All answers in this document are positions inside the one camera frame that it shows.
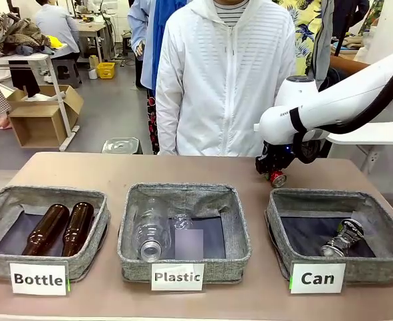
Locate brown rolled material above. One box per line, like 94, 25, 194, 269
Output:
330, 55, 370, 77

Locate open cardboard box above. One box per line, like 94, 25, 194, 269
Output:
6, 84, 85, 149

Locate large clear plastic bottle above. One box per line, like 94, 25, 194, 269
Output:
131, 197, 205, 261

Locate black red floral trousers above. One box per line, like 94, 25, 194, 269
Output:
146, 89, 161, 155

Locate wooden background table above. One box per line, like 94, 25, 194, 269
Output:
72, 20, 108, 64

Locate yellow plastic crate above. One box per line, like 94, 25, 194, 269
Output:
96, 62, 116, 80

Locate yellow floral shirt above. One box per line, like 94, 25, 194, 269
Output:
275, 0, 323, 78

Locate white table with clothes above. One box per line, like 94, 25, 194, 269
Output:
0, 43, 81, 152

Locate grey fabric basket plastic label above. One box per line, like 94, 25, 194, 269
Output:
117, 182, 253, 284

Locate person in white jacket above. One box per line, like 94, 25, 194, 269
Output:
155, 0, 297, 158

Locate white sign reading Bottle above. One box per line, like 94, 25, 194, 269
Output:
9, 263, 70, 296

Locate grey fabric basket bottle label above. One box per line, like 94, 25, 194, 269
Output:
0, 185, 112, 282

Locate grey fabric basket can label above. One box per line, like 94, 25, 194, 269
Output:
265, 187, 393, 284

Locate person in light shirt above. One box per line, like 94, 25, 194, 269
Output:
34, 0, 82, 85

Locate crushed black silver can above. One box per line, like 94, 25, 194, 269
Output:
319, 218, 365, 258

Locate yellow cap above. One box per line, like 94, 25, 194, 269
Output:
45, 35, 68, 49

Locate crushed red can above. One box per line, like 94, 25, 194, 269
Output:
269, 169, 288, 189

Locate white sign reading Can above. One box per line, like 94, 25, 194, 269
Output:
289, 263, 347, 295

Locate white side table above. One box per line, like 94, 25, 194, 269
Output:
325, 119, 393, 175

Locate pile of patterned clothes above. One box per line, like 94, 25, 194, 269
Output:
0, 5, 52, 60

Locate brown glass bottle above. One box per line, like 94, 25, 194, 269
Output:
21, 203, 71, 257
61, 201, 96, 258

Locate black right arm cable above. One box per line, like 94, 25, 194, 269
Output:
291, 52, 393, 165

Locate white sign reading Plastic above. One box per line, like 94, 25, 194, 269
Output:
151, 263, 205, 292

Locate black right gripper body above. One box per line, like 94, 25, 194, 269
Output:
255, 141, 297, 176

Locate mannequin in blue clothes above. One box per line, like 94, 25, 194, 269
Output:
129, 0, 191, 92

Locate small crushed clear plastic bottle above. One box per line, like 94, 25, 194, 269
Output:
172, 213, 195, 232

